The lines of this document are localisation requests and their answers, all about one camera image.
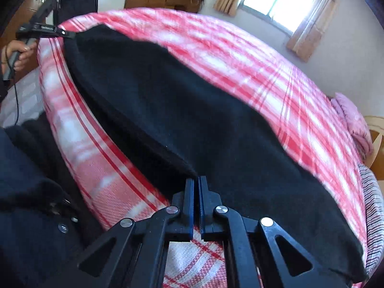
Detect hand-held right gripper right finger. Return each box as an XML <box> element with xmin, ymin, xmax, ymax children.
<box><xmin>198</xmin><ymin>176</ymin><xmax>353</xmax><ymax>288</ymax></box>

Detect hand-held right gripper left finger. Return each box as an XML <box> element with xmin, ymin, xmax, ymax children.
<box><xmin>36</xmin><ymin>178</ymin><xmax>195</xmax><ymax>288</ymax></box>

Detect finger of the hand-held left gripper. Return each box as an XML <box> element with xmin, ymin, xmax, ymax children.
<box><xmin>55</xmin><ymin>28</ymin><xmax>76</xmax><ymax>39</ymax></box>

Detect black pants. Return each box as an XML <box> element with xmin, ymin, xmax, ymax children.
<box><xmin>61</xmin><ymin>24</ymin><xmax>368</xmax><ymax>283</ymax></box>

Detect person's left hand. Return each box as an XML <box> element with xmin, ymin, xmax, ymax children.
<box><xmin>1</xmin><ymin>40</ymin><xmax>37</xmax><ymax>73</ymax></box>

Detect brown wooden door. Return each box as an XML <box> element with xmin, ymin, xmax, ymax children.
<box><xmin>0</xmin><ymin>0</ymin><xmax>51</xmax><ymax>47</ymax></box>

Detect black chair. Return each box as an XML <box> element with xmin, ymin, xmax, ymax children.
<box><xmin>56</xmin><ymin>0</ymin><xmax>99</xmax><ymax>25</ymax></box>

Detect red plaid bed sheet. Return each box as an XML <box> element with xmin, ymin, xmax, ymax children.
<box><xmin>37</xmin><ymin>7</ymin><xmax>379</xmax><ymax>288</ymax></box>

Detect person's dark jacket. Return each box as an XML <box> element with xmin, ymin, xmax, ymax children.
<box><xmin>0</xmin><ymin>113</ymin><xmax>106</xmax><ymax>288</ymax></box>

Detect grey striped pillow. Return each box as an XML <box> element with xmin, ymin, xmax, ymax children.
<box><xmin>358</xmin><ymin>162</ymin><xmax>382</xmax><ymax>272</ymax></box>

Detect pink folded blanket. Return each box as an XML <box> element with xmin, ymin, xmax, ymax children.
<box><xmin>331</xmin><ymin>92</ymin><xmax>374</xmax><ymax>160</ymax></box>

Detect cream wooden headboard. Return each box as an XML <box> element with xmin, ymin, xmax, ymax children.
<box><xmin>364</xmin><ymin>115</ymin><xmax>384</xmax><ymax>181</ymax></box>

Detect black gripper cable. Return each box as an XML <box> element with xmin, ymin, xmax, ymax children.
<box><xmin>2</xmin><ymin>78</ymin><xmax>22</xmax><ymax>127</ymax></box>

